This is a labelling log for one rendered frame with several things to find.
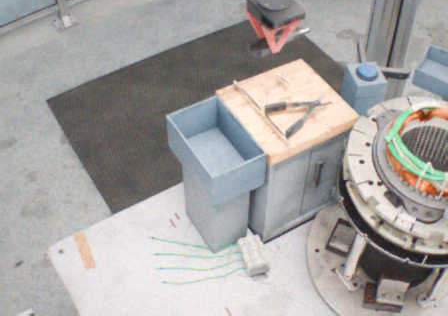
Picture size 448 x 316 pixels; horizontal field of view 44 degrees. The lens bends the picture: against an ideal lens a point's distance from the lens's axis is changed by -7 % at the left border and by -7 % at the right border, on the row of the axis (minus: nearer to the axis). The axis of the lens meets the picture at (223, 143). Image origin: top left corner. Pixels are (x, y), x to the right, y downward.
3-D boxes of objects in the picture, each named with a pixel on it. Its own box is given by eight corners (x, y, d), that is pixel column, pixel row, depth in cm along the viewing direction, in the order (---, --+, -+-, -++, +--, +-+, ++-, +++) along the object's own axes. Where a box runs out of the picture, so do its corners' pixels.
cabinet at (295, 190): (262, 246, 122) (271, 165, 103) (217, 186, 133) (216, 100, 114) (336, 207, 129) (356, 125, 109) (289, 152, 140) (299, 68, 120)
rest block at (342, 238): (355, 233, 120) (357, 227, 118) (347, 253, 117) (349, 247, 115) (337, 226, 121) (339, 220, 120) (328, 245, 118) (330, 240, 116)
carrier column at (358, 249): (347, 285, 113) (369, 226, 98) (339, 276, 115) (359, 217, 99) (356, 278, 114) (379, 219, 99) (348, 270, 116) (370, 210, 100)
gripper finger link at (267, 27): (266, 65, 100) (269, 21, 93) (243, 42, 104) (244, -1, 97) (299, 52, 102) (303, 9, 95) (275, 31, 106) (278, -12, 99)
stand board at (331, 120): (270, 166, 103) (271, 157, 101) (215, 100, 114) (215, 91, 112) (358, 125, 110) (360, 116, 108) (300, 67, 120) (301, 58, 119)
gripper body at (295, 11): (274, 32, 93) (276, -6, 87) (240, 0, 99) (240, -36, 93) (306, 20, 95) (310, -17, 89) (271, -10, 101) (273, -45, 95)
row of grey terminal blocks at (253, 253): (271, 277, 117) (273, 266, 114) (249, 283, 116) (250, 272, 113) (256, 238, 124) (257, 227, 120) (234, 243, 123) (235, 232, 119)
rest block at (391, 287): (377, 283, 111) (383, 270, 107) (403, 287, 110) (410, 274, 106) (374, 302, 108) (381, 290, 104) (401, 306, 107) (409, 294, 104)
